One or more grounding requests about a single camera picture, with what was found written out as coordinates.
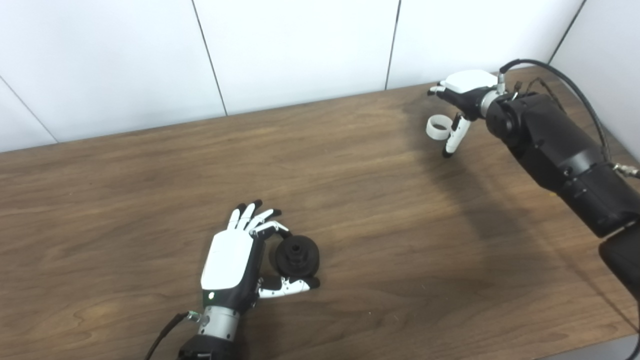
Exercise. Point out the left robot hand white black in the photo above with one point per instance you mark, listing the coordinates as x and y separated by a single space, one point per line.
230 265

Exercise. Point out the round black part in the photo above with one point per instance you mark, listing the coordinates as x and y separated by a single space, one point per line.
300 257

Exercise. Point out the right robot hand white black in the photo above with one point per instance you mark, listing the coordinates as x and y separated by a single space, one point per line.
470 87

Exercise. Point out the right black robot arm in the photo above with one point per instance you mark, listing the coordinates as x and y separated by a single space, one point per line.
560 150

